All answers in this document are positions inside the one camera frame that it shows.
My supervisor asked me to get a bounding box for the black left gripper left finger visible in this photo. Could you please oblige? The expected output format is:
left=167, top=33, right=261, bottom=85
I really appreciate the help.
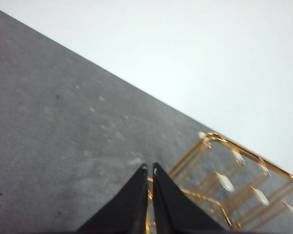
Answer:
left=75, top=164, right=148, bottom=234

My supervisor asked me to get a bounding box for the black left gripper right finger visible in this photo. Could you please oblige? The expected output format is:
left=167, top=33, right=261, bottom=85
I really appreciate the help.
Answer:
left=152, top=162, right=230, bottom=234

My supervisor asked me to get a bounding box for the gold wire cup holder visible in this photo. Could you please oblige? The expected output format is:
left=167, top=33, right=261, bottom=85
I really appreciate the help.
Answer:
left=144, top=132, right=293, bottom=231

